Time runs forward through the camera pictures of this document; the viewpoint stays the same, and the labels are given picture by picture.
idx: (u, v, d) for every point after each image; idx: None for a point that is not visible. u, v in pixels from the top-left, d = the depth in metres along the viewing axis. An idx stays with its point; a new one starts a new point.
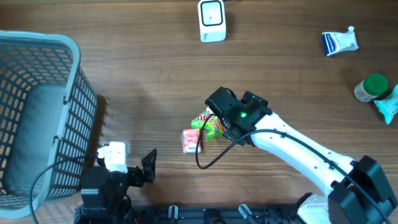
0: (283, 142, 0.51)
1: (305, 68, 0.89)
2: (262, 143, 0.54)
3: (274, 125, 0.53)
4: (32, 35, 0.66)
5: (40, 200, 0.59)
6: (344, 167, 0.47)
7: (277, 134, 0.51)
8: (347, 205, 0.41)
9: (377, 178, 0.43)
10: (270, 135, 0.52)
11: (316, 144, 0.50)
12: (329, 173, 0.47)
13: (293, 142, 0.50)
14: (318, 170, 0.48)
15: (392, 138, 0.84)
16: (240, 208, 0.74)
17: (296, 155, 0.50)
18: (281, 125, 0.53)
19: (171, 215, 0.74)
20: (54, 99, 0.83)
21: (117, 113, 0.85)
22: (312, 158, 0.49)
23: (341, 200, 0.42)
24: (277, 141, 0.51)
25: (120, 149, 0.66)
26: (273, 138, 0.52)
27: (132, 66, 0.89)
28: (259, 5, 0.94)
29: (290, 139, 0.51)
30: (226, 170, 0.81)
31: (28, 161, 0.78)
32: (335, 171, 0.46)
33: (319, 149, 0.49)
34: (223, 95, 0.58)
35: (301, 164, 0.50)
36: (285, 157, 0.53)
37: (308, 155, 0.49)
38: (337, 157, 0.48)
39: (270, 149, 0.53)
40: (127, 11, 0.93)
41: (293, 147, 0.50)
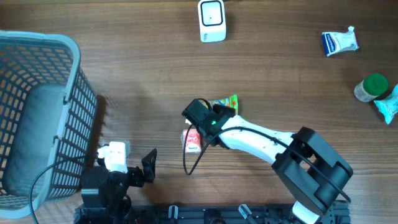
0: (242, 135, 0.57)
1: (304, 68, 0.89)
2: (227, 140, 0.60)
3: (233, 122, 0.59)
4: (32, 35, 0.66)
5: (39, 200, 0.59)
6: (286, 140, 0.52)
7: (236, 129, 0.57)
8: (290, 173, 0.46)
9: (318, 146, 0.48)
10: (231, 132, 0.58)
11: (264, 129, 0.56)
12: (274, 150, 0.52)
13: (248, 131, 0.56)
14: (267, 149, 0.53)
15: (392, 138, 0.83)
16: (240, 208, 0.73)
17: (250, 140, 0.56)
18: (239, 122, 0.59)
19: (171, 215, 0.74)
20: (54, 99, 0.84)
21: (117, 113, 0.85)
22: (262, 140, 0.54)
23: (284, 168, 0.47)
24: (237, 135, 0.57)
25: (120, 149, 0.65)
26: (235, 134, 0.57)
27: (133, 66, 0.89)
28: (259, 5, 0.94)
29: (245, 129, 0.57)
30: (227, 170, 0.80)
31: (28, 161, 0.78)
32: (278, 146, 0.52)
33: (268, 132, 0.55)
34: (196, 105, 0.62)
35: (254, 149, 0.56)
36: (244, 147, 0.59)
37: (259, 139, 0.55)
38: (282, 134, 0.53)
39: (233, 142, 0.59)
40: (127, 11, 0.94)
41: (247, 135, 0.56)
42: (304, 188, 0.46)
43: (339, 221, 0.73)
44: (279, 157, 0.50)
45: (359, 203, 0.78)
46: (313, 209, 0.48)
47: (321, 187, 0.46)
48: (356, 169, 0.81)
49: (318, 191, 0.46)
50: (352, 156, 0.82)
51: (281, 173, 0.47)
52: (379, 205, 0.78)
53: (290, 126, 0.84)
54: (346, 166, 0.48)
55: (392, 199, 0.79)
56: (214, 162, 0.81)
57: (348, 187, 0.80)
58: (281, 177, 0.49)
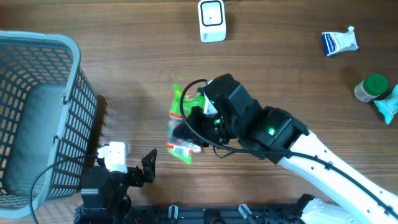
0: (327, 174, 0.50)
1: (304, 68, 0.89)
2: (300, 170, 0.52)
3: (312, 151, 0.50)
4: (32, 35, 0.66)
5: (39, 200, 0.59)
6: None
7: (321, 164, 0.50)
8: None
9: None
10: (311, 164, 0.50)
11: (357, 175, 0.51)
12: (375, 211, 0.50)
13: (340, 175, 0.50)
14: (366, 209, 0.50)
15: (392, 138, 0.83)
16: (240, 208, 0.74)
17: (346, 194, 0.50)
18: (322, 152, 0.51)
19: (171, 215, 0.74)
20: (54, 99, 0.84)
21: (117, 113, 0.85)
22: (360, 195, 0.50)
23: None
24: (322, 173, 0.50)
25: (120, 149, 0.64)
26: (316, 169, 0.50)
27: (132, 66, 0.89)
28: (259, 5, 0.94)
29: (335, 172, 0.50)
30: (226, 170, 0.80)
31: (28, 161, 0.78)
32: (387, 214, 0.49)
33: (367, 185, 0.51)
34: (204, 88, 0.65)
35: (341, 199, 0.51)
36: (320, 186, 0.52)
37: (355, 188, 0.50)
38: (386, 197, 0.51)
39: (303, 172, 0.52)
40: (127, 11, 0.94)
41: (342, 183, 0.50)
42: None
43: None
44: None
45: None
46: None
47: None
48: (356, 169, 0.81)
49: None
50: (352, 156, 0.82)
51: None
52: None
53: None
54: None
55: None
56: (214, 161, 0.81)
57: None
58: None
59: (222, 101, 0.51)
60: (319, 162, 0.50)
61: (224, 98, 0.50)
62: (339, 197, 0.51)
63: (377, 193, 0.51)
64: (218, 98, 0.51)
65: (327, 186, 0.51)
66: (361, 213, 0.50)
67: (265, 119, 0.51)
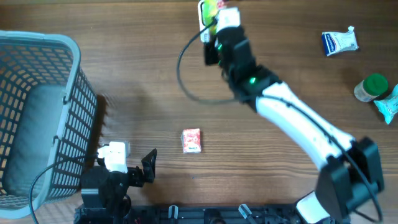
0: (287, 112, 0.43)
1: (304, 68, 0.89)
2: (263, 109, 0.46)
3: (280, 93, 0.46)
4: (31, 35, 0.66)
5: (39, 200, 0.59)
6: (342, 142, 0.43)
7: (282, 102, 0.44)
8: (342, 174, 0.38)
9: (373, 158, 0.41)
10: (275, 102, 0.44)
11: (320, 116, 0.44)
12: (328, 148, 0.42)
13: (300, 113, 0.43)
14: (317, 143, 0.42)
15: (392, 138, 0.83)
16: (240, 208, 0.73)
17: (299, 126, 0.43)
18: (288, 96, 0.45)
19: (171, 214, 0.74)
20: (54, 99, 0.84)
21: (117, 113, 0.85)
22: (314, 132, 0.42)
23: (334, 170, 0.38)
24: (280, 109, 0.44)
25: (120, 149, 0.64)
26: (278, 107, 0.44)
27: (132, 66, 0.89)
28: (259, 5, 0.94)
29: (296, 110, 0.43)
30: (227, 170, 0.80)
31: (28, 161, 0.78)
32: (333, 146, 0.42)
33: (326, 124, 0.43)
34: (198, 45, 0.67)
35: (300, 136, 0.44)
36: (286, 128, 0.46)
37: (311, 129, 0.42)
38: (337, 132, 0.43)
39: (268, 113, 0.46)
40: (127, 11, 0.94)
41: (299, 119, 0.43)
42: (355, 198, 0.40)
43: None
44: (330, 159, 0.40)
45: None
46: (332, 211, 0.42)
47: (357, 197, 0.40)
48: None
49: (353, 203, 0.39)
50: None
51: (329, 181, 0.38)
52: None
53: None
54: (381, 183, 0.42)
55: (392, 199, 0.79)
56: (214, 161, 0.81)
57: None
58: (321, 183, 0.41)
59: (229, 48, 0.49)
60: (279, 99, 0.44)
61: (231, 46, 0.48)
62: (295, 132, 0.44)
63: (334, 133, 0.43)
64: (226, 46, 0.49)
65: (285, 123, 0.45)
66: (315, 150, 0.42)
67: (258, 73, 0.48)
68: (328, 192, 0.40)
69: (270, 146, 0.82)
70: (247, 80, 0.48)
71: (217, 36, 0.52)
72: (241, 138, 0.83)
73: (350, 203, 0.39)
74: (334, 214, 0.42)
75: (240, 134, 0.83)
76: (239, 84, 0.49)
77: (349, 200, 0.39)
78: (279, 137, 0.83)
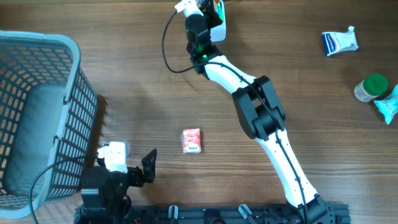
0: (221, 70, 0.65)
1: (304, 68, 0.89)
2: (209, 71, 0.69)
3: (218, 60, 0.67)
4: (32, 35, 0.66)
5: (39, 200, 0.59)
6: (250, 80, 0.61)
7: (217, 65, 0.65)
8: (244, 98, 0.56)
9: (269, 91, 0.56)
10: (214, 65, 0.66)
11: (239, 69, 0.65)
12: (239, 86, 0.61)
13: (227, 70, 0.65)
14: (234, 84, 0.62)
15: (392, 138, 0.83)
16: (240, 208, 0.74)
17: (224, 75, 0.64)
18: (223, 60, 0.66)
19: (171, 215, 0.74)
20: (54, 99, 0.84)
21: (117, 113, 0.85)
22: (232, 77, 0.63)
23: (239, 95, 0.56)
24: (217, 69, 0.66)
25: (120, 149, 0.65)
26: (216, 68, 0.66)
27: (132, 66, 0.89)
28: (259, 5, 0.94)
29: (224, 67, 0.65)
30: (227, 170, 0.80)
31: (28, 161, 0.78)
32: (242, 83, 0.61)
33: (239, 72, 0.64)
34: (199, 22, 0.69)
35: (226, 82, 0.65)
36: (221, 81, 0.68)
37: (232, 76, 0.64)
38: (247, 76, 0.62)
39: (213, 73, 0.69)
40: (127, 11, 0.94)
41: (226, 72, 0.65)
42: (259, 119, 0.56)
43: (339, 220, 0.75)
44: (237, 88, 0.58)
45: (359, 203, 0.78)
46: (250, 134, 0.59)
47: (262, 119, 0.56)
48: (356, 169, 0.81)
49: (259, 122, 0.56)
50: (352, 156, 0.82)
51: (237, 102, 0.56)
52: (379, 205, 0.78)
53: (290, 126, 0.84)
54: (283, 112, 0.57)
55: (392, 199, 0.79)
56: (214, 161, 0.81)
57: (348, 187, 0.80)
58: (237, 109, 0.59)
59: (191, 35, 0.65)
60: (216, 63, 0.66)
61: (194, 35, 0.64)
62: (224, 81, 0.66)
63: (246, 76, 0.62)
64: (192, 32, 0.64)
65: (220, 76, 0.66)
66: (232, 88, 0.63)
67: (211, 49, 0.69)
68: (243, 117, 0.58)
69: None
70: (201, 56, 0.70)
71: (186, 22, 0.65)
72: (241, 138, 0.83)
73: (256, 121, 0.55)
74: (251, 135, 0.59)
75: (241, 134, 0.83)
76: (196, 58, 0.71)
77: (255, 118, 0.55)
78: None
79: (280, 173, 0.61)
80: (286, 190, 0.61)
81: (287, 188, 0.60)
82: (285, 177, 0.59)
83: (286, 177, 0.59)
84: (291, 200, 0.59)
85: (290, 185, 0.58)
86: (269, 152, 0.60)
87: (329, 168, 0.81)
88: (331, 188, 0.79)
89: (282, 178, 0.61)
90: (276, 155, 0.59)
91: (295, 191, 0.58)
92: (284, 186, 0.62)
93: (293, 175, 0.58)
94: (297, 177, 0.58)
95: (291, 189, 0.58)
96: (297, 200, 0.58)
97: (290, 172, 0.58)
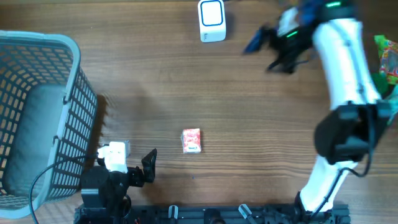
0: (340, 53, 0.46)
1: (305, 68, 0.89)
2: (327, 43, 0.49)
3: (347, 26, 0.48)
4: (31, 35, 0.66)
5: (39, 200, 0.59)
6: (370, 97, 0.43)
7: (340, 42, 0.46)
8: (346, 121, 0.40)
9: (382, 124, 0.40)
10: (337, 38, 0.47)
11: (364, 69, 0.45)
12: (354, 91, 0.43)
13: (346, 53, 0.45)
14: (348, 85, 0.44)
15: (392, 138, 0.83)
16: (240, 208, 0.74)
17: (341, 56, 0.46)
18: (352, 37, 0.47)
19: (171, 214, 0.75)
20: (54, 99, 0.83)
21: (117, 113, 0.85)
22: (351, 73, 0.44)
23: (346, 113, 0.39)
24: (341, 50, 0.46)
25: (120, 149, 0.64)
26: (336, 43, 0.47)
27: (132, 66, 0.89)
28: (259, 5, 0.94)
29: (348, 49, 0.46)
30: (226, 170, 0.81)
31: (28, 161, 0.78)
32: (359, 93, 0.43)
33: (363, 75, 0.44)
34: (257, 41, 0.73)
35: (334, 63, 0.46)
36: (326, 59, 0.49)
37: (350, 73, 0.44)
38: (369, 90, 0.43)
39: (326, 46, 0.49)
40: (126, 11, 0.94)
41: (346, 55, 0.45)
42: (345, 144, 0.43)
43: (339, 220, 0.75)
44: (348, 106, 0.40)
45: (359, 203, 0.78)
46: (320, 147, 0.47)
47: (349, 146, 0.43)
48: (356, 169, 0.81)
49: (343, 147, 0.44)
50: None
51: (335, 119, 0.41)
52: (379, 205, 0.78)
53: (289, 126, 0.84)
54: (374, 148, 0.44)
55: (392, 199, 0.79)
56: (214, 161, 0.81)
57: (348, 187, 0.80)
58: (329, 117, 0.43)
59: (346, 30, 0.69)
60: (342, 35, 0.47)
61: None
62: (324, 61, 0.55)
63: (367, 86, 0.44)
64: None
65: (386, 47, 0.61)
66: (341, 89, 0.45)
67: None
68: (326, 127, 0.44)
69: (270, 146, 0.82)
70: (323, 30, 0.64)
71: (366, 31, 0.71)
72: (240, 138, 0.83)
73: (340, 146, 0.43)
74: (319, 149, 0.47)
75: (241, 134, 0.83)
76: None
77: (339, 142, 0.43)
78: (279, 137, 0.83)
79: (314, 185, 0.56)
80: (308, 192, 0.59)
81: (309, 194, 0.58)
82: (315, 191, 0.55)
83: (316, 193, 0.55)
84: (305, 203, 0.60)
85: (318, 196, 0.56)
86: (321, 170, 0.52)
87: None
88: None
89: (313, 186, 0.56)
90: (328, 182, 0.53)
91: (315, 203, 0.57)
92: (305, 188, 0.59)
93: (326, 195, 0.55)
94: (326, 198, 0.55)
95: (313, 200, 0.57)
96: (311, 207, 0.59)
97: (324, 191, 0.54)
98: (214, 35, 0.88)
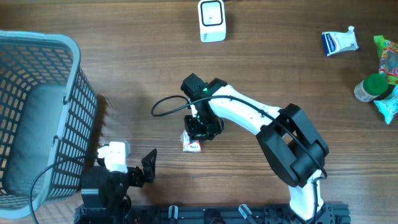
0: (234, 105, 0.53)
1: (305, 68, 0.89)
2: (217, 109, 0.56)
3: (225, 91, 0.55)
4: (32, 35, 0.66)
5: (40, 200, 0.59)
6: (274, 113, 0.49)
7: (226, 98, 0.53)
8: (272, 143, 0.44)
9: (301, 123, 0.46)
10: (221, 100, 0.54)
11: (254, 100, 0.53)
12: (261, 121, 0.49)
13: (239, 104, 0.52)
14: (253, 120, 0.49)
15: (392, 138, 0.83)
16: (240, 208, 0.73)
17: (236, 110, 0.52)
18: (231, 93, 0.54)
19: (171, 215, 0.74)
20: (54, 99, 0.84)
21: (117, 113, 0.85)
22: (249, 111, 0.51)
23: (267, 137, 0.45)
24: (227, 105, 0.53)
25: (120, 149, 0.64)
26: (224, 102, 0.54)
27: (132, 66, 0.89)
28: (259, 5, 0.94)
29: (236, 100, 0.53)
30: (227, 170, 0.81)
31: (28, 161, 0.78)
32: (265, 118, 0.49)
33: (258, 104, 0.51)
34: (194, 78, 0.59)
35: (238, 117, 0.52)
36: (233, 119, 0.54)
37: (249, 111, 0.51)
38: (268, 107, 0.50)
39: (222, 111, 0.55)
40: (127, 11, 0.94)
41: (237, 106, 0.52)
42: (298, 165, 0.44)
43: (339, 220, 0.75)
44: (262, 128, 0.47)
45: (359, 203, 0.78)
46: (290, 183, 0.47)
47: (302, 163, 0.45)
48: (356, 169, 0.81)
49: (298, 167, 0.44)
50: (352, 156, 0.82)
51: (263, 145, 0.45)
52: (379, 205, 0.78)
53: None
54: (324, 145, 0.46)
55: (392, 199, 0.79)
56: (214, 161, 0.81)
57: (348, 187, 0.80)
58: (263, 150, 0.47)
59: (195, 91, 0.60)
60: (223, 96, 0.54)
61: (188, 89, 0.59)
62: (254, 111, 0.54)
63: (266, 109, 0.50)
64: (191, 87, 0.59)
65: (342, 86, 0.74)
66: (252, 127, 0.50)
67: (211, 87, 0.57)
68: (272, 161, 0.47)
69: None
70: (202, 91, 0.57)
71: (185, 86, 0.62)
72: (240, 138, 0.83)
73: (296, 167, 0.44)
74: (291, 185, 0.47)
75: (240, 134, 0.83)
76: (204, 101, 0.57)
77: (290, 164, 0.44)
78: None
79: (299, 193, 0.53)
80: (296, 204, 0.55)
81: (300, 205, 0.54)
82: (303, 198, 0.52)
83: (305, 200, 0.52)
84: (301, 215, 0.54)
85: (307, 203, 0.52)
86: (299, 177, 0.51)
87: (329, 168, 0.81)
88: (331, 188, 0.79)
89: (298, 195, 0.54)
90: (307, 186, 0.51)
91: (310, 211, 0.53)
92: (293, 200, 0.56)
93: (314, 200, 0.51)
94: (316, 204, 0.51)
95: (306, 209, 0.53)
96: (308, 216, 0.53)
97: (311, 196, 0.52)
98: (214, 36, 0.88)
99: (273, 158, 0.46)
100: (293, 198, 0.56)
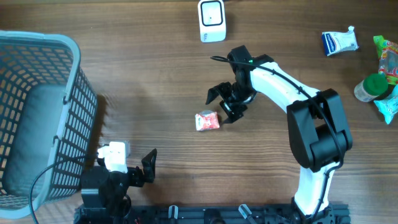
0: (274, 78, 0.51)
1: (305, 68, 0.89)
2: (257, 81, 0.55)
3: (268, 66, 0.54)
4: (32, 35, 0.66)
5: (39, 200, 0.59)
6: (311, 93, 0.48)
7: (268, 71, 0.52)
8: (300, 117, 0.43)
9: (334, 107, 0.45)
10: (263, 72, 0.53)
11: (294, 79, 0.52)
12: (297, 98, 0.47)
13: (279, 78, 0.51)
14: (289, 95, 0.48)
15: (392, 138, 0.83)
16: (240, 208, 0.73)
17: (274, 83, 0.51)
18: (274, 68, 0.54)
19: (171, 215, 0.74)
20: (54, 99, 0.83)
21: (117, 113, 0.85)
22: (287, 86, 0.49)
23: (296, 109, 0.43)
24: (267, 77, 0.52)
25: (120, 149, 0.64)
26: (265, 75, 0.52)
27: (132, 66, 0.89)
28: (259, 5, 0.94)
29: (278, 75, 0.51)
30: (226, 170, 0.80)
31: (28, 161, 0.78)
32: (301, 96, 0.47)
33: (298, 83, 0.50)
34: (243, 49, 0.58)
35: (275, 92, 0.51)
36: (270, 93, 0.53)
37: (288, 87, 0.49)
38: (308, 88, 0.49)
39: (260, 84, 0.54)
40: (126, 11, 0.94)
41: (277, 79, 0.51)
42: (318, 146, 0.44)
43: (339, 220, 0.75)
44: (295, 101, 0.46)
45: (359, 203, 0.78)
46: (303, 163, 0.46)
47: (323, 146, 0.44)
48: (356, 170, 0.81)
49: (318, 148, 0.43)
50: (352, 156, 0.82)
51: (291, 116, 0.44)
52: (379, 205, 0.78)
53: None
54: (349, 138, 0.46)
55: (392, 199, 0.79)
56: (214, 162, 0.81)
57: (348, 187, 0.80)
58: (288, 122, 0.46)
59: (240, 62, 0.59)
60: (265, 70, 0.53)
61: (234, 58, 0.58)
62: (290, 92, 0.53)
63: (305, 88, 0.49)
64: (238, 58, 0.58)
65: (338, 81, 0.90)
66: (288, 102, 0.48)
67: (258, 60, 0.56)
68: (294, 137, 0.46)
69: (270, 146, 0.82)
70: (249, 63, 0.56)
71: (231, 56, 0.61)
72: (240, 138, 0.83)
73: (316, 147, 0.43)
74: (304, 165, 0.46)
75: (240, 134, 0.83)
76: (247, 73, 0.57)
77: (312, 143, 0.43)
78: (279, 136, 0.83)
79: (306, 187, 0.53)
80: (300, 196, 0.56)
81: (303, 197, 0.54)
82: (308, 194, 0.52)
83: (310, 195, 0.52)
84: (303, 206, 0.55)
85: (311, 198, 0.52)
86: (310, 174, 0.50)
87: None
88: (332, 188, 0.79)
89: (304, 189, 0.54)
90: (314, 182, 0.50)
91: (312, 205, 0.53)
92: (298, 191, 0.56)
93: (319, 196, 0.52)
94: (321, 200, 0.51)
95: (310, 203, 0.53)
96: (309, 210, 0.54)
97: (316, 193, 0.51)
98: (214, 36, 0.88)
99: (296, 132, 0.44)
100: (299, 190, 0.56)
